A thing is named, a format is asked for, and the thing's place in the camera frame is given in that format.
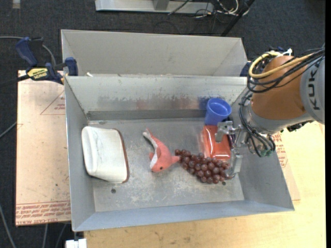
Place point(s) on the orange-red glossy box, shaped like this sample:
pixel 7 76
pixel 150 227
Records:
pixel 216 148

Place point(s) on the black cylinder on white bracket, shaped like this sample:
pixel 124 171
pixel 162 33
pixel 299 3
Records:
pixel 297 126

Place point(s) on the blue cup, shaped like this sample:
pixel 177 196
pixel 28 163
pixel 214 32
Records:
pixel 216 111

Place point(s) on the red-brown toy grape bunch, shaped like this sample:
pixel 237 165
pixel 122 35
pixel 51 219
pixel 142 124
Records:
pixel 204 168

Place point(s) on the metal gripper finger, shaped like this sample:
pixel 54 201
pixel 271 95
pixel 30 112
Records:
pixel 223 130
pixel 235 165

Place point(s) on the grey metal bin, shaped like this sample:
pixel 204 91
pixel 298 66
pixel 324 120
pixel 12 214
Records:
pixel 160 192

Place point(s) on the brown cardboard board red print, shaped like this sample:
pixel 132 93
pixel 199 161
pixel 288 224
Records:
pixel 41 143

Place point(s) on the pink toy fish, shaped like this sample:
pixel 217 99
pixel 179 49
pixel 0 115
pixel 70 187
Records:
pixel 163 156

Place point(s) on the white tub with brown rim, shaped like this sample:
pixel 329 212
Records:
pixel 103 154

